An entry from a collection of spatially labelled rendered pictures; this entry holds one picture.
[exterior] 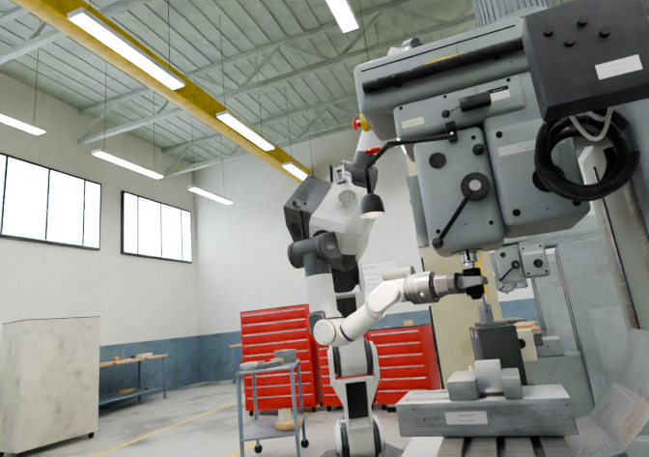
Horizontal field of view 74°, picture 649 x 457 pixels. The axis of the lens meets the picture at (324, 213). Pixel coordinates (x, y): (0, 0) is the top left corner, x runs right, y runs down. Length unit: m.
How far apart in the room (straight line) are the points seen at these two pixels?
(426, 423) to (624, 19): 0.89
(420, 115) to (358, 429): 1.26
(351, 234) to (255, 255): 10.35
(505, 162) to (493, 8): 0.47
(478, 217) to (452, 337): 1.88
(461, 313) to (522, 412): 1.97
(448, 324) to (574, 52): 2.22
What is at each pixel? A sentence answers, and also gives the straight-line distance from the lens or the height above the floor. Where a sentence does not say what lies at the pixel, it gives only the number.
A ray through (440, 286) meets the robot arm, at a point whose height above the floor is 1.22.
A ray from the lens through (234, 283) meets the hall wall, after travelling 12.10.
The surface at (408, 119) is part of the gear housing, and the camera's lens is 1.24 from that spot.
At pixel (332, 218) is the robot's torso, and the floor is 1.52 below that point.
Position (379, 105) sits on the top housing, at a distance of 1.27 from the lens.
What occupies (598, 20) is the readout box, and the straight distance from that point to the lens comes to 1.04.
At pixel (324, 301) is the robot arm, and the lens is 1.42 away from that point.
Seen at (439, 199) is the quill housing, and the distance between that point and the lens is 1.17.
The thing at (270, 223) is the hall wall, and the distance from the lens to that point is 11.75.
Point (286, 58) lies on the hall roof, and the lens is 8.95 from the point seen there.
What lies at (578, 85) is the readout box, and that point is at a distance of 0.98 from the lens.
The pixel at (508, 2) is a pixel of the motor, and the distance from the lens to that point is 1.41.
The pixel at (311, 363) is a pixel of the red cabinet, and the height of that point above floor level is 0.64.
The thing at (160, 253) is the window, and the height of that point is 3.28.
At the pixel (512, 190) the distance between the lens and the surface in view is 1.15.
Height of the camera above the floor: 1.16
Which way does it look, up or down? 14 degrees up
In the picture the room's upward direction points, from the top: 6 degrees counter-clockwise
